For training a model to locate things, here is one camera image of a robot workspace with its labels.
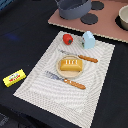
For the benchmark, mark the toy knife wooden handle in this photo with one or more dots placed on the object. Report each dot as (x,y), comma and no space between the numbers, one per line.
(80,56)

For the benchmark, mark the grey toy saucepan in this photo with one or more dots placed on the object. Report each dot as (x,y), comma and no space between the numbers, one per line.
(73,9)

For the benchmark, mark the round wooden plate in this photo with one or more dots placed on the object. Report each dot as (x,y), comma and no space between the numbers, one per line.
(67,74)

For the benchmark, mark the light blue milk carton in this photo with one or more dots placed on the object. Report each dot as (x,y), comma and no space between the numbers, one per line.
(88,40)

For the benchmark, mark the toy fork wooden handle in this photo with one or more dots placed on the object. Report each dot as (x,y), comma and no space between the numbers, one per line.
(55,77)

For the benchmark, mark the yellow toy butter box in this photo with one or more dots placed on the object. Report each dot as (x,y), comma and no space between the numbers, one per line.
(14,78)

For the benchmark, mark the red toy tomato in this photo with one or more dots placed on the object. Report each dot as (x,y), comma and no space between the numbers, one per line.
(67,39)

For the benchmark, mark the yellow toy bread loaf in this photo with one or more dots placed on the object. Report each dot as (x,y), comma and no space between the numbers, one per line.
(71,65)

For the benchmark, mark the beige bowl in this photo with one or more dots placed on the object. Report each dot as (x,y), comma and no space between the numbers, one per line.
(123,14)

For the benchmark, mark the woven beige placemat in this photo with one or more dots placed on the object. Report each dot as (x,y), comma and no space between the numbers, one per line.
(72,105)

